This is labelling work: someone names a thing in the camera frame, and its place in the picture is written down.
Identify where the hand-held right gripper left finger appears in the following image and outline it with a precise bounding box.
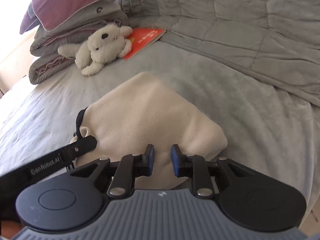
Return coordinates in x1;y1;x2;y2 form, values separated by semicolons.
71;144;155;197

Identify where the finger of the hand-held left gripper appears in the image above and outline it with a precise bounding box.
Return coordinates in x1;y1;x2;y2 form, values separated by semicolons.
61;134;98;166

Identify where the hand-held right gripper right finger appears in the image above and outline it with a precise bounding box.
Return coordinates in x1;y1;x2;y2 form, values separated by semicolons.
171;144;247;198

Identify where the beige shirt with black sleeves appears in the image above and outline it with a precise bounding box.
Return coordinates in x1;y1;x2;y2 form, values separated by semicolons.
72;71;228;189

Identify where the folded grey quilt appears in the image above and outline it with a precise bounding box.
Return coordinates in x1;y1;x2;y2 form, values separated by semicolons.
30;17;125;57
28;54;78;85

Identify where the bed with grey sheet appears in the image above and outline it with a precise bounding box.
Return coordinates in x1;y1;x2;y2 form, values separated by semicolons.
0;40;316;217

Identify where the white plush dog toy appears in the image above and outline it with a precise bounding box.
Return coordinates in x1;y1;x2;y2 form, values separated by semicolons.
57;23;133;76

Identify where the red booklet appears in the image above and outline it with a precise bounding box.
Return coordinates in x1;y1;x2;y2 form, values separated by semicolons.
122;27;167;61

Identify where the folded grey duvet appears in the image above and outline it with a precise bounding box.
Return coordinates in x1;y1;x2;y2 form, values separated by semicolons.
27;0;129;34

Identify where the pink and grey pillow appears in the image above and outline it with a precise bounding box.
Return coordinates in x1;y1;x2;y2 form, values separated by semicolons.
19;0;122;34

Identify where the grey quilted headboard cover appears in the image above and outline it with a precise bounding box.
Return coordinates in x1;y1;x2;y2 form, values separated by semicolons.
112;0;320;105

